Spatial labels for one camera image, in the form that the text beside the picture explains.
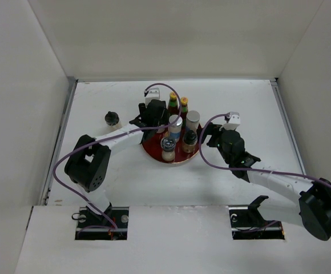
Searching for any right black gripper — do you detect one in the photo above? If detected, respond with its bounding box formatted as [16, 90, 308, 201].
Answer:
[196, 122, 232, 164]

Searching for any sauce bottle yellow cap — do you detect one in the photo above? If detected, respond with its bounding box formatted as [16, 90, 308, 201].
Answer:
[167, 92, 179, 116]
[180, 97, 188, 120]

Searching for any blue label jar silver lid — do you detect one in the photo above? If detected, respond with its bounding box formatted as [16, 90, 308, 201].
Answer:
[185, 110, 200, 133]

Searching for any black cap spice jar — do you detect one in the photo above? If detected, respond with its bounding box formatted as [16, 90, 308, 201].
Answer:
[182, 130, 197, 154]

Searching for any blue label peppercorn jar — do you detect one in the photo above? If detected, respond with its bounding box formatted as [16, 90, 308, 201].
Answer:
[167, 115, 183, 143]

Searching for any chrome top grinder jar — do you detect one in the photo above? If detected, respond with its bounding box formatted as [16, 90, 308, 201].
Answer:
[160, 137, 176, 162]

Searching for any black pump jar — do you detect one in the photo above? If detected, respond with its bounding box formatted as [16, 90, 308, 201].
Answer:
[104, 111, 122, 131]

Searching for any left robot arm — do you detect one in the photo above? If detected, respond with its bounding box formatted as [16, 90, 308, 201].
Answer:
[64, 99, 168, 228]

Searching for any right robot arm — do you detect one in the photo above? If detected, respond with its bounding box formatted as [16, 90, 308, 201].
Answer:
[197, 122, 331, 241]

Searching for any red round tray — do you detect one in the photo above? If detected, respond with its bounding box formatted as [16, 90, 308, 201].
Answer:
[142, 128, 199, 164]

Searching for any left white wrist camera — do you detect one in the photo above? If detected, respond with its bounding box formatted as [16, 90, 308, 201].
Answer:
[144, 87, 160, 106]

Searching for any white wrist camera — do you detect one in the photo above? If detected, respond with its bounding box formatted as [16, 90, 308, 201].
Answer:
[223, 112, 241, 130]
[144, 87, 160, 106]

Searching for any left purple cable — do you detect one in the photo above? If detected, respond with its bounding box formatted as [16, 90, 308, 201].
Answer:
[53, 82, 183, 239]

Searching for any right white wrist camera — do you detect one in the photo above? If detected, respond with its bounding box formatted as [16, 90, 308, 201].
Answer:
[223, 112, 241, 130]

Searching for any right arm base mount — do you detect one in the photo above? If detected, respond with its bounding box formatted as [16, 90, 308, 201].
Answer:
[228, 195, 285, 240]

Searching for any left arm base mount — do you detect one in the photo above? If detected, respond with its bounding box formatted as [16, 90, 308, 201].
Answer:
[71, 207, 130, 241]

